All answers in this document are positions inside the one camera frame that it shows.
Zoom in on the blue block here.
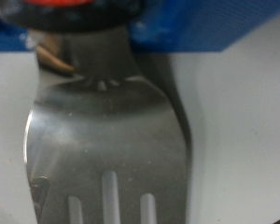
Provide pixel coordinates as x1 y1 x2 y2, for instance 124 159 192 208
0 0 280 54

